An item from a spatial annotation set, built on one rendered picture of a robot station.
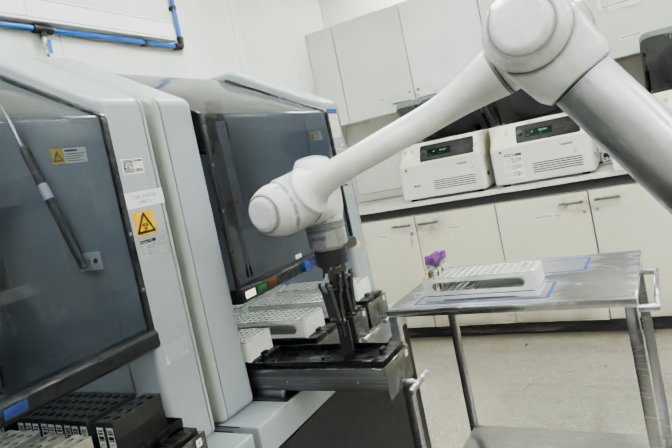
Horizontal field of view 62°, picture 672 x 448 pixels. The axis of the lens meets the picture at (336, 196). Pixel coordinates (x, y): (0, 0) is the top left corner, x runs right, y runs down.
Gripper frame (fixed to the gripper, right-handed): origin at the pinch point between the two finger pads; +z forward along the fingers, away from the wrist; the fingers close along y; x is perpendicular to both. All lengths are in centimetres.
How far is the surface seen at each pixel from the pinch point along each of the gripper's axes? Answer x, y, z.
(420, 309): 9.4, -22.9, 2.6
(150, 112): -22, 23, -57
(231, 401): -20.4, 20.1, 7.0
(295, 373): -8.6, 11.3, 4.6
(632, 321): 58, -21, 8
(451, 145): -33, -229, -35
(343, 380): 3.2, 11.3, 6.2
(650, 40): 80, -244, -69
